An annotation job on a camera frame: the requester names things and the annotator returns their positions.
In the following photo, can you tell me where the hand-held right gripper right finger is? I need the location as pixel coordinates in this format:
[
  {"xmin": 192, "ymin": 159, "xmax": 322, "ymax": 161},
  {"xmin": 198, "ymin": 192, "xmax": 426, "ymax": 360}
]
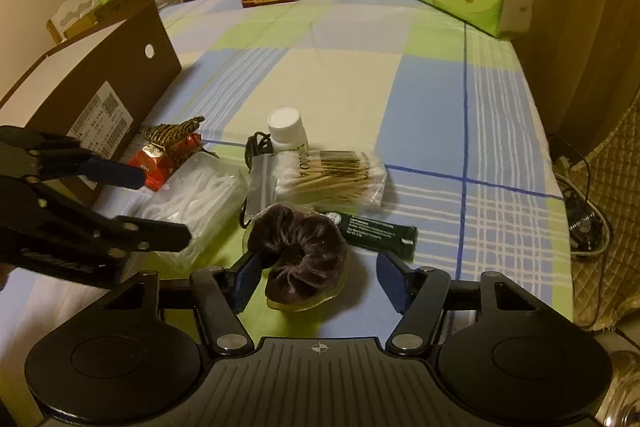
[{"xmin": 375, "ymin": 251, "xmax": 546, "ymax": 356}]

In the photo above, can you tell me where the white cardboard cutout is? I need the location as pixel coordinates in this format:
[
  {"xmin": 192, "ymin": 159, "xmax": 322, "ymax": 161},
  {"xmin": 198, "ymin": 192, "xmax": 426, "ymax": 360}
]
[{"xmin": 46, "ymin": 0, "xmax": 104, "ymax": 44}]

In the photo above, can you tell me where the brown cardboard box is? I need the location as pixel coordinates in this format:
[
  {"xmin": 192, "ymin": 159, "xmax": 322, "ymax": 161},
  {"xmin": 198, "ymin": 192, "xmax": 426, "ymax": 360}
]
[{"xmin": 0, "ymin": 0, "xmax": 183, "ymax": 202}]

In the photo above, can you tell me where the black coiled cable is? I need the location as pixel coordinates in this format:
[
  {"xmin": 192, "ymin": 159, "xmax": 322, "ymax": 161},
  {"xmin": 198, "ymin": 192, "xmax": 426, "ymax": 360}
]
[{"xmin": 239, "ymin": 131, "xmax": 275, "ymax": 229}]

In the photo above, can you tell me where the white plastic bottle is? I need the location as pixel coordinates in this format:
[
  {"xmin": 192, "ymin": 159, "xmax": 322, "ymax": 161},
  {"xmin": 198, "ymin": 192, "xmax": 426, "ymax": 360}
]
[{"xmin": 266, "ymin": 107, "xmax": 309, "ymax": 154}]

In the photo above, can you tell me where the brown striped hair claw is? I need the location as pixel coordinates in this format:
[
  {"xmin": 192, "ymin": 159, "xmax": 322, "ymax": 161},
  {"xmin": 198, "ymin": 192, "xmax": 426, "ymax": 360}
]
[{"xmin": 142, "ymin": 116, "xmax": 206, "ymax": 156}]

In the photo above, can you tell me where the brown velvet scrunchie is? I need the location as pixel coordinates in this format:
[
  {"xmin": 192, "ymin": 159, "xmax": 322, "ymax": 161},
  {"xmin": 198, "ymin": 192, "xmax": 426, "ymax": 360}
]
[{"xmin": 248, "ymin": 203, "xmax": 349, "ymax": 308}]

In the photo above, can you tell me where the dark green sachet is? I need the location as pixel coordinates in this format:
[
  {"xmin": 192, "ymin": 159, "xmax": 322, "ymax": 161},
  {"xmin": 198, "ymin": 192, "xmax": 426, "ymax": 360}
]
[{"xmin": 320, "ymin": 209, "xmax": 419, "ymax": 264}]

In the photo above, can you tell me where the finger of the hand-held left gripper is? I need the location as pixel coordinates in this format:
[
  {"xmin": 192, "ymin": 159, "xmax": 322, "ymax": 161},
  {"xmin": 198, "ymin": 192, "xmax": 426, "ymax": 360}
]
[
  {"xmin": 0, "ymin": 125, "xmax": 147, "ymax": 192},
  {"xmin": 0, "ymin": 178, "xmax": 194, "ymax": 291}
]

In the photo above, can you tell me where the checked bedsheet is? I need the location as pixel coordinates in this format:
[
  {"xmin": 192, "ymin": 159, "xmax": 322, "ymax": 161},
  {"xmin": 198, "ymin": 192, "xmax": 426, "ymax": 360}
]
[{"xmin": 0, "ymin": 0, "xmax": 572, "ymax": 358}]

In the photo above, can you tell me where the clear box of floss picks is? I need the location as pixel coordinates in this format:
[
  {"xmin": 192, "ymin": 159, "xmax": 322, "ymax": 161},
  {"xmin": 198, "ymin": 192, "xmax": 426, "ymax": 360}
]
[{"xmin": 134, "ymin": 154, "xmax": 249, "ymax": 259}]

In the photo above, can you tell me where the bag of cotton swabs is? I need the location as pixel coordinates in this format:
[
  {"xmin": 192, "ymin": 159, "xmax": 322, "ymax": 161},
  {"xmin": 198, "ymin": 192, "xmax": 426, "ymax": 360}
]
[{"xmin": 248, "ymin": 149, "xmax": 387, "ymax": 216}]

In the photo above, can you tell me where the red candy packet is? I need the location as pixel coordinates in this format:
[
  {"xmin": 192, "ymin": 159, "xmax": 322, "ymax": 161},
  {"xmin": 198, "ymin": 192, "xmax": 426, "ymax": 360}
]
[{"xmin": 127, "ymin": 133, "xmax": 202, "ymax": 192}]

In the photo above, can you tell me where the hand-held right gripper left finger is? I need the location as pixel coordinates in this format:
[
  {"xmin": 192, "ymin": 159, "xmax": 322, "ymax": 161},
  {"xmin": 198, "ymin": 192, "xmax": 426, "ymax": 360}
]
[{"xmin": 101, "ymin": 252, "xmax": 264, "ymax": 356}]

